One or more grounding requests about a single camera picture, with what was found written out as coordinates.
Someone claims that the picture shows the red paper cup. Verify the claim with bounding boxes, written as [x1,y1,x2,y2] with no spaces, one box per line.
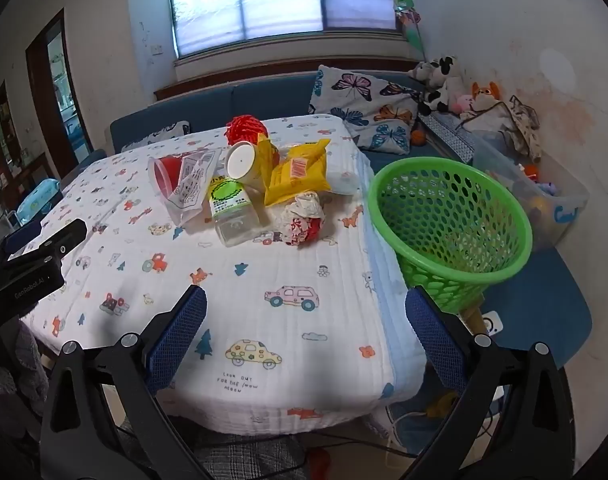
[148,156,185,198]

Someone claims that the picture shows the black white cow plush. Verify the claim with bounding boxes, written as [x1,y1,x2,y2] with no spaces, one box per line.
[418,77,465,116]
[415,56,459,86]

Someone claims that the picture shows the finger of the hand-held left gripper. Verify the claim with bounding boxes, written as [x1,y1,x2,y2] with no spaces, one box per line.
[2,221,44,262]
[8,219,88,267]

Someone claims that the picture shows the green plastic basket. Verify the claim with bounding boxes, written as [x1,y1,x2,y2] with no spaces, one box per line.
[367,157,533,313]

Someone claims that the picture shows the colourful pinwheel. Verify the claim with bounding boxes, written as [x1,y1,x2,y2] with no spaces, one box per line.
[393,0,427,58]

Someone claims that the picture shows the person's left forearm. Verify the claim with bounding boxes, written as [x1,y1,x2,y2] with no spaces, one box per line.
[0,310,54,431]

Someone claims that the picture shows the grey patterned mat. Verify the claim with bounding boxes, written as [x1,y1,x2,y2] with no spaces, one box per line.
[419,112,477,163]

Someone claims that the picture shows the round plastic container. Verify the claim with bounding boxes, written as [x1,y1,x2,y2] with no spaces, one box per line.
[329,170,361,196]

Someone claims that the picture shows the dark cabinet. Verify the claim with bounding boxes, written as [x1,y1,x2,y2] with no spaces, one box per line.
[0,80,24,201]

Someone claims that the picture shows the orange fox plush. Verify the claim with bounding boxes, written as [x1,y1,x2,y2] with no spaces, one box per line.
[471,81,502,111]

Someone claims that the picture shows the wooden stool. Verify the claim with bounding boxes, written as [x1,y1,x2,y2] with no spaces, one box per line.
[459,300,487,338]

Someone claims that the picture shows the light blue plastic stool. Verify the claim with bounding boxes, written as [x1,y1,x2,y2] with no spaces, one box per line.
[14,178,62,226]

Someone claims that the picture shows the person's plaid trousers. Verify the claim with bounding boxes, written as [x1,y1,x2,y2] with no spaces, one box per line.
[118,415,309,480]

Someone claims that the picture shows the white printed carton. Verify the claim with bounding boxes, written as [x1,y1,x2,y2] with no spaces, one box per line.
[166,147,223,227]

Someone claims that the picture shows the beige paper cup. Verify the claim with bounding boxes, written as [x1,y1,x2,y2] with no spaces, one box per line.
[227,141,265,186]

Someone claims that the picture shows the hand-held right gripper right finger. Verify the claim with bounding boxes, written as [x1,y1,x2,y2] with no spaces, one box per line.
[405,285,572,480]

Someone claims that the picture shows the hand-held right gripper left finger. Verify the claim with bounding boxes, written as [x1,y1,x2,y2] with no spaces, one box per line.
[40,284,208,480]

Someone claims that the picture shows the red white wrapper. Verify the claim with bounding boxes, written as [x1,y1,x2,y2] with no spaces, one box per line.
[280,191,327,248]

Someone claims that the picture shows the small butterfly pillow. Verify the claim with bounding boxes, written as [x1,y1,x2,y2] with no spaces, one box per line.
[121,121,192,153]

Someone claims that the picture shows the clear plastic cup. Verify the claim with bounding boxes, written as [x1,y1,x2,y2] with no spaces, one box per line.
[207,176,261,248]

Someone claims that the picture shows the clear storage box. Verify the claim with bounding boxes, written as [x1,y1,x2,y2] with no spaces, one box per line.
[471,132,590,251]

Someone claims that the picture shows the brown door frame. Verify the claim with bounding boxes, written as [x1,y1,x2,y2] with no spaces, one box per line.
[25,8,92,181]

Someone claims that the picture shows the blue sofa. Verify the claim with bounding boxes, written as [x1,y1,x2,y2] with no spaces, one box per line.
[74,70,594,368]

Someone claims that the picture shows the large butterfly pillow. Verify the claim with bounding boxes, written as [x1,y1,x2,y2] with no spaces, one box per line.
[309,65,425,156]

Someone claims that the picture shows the printed cartoon blanket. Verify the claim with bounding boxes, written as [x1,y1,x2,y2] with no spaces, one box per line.
[21,116,427,436]

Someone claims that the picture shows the red mesh net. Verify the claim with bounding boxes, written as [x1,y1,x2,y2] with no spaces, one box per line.
[225,115,269,147]

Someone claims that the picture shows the beige printed cloth bag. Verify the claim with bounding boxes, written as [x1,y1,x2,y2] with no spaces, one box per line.
[484,95,542,161]

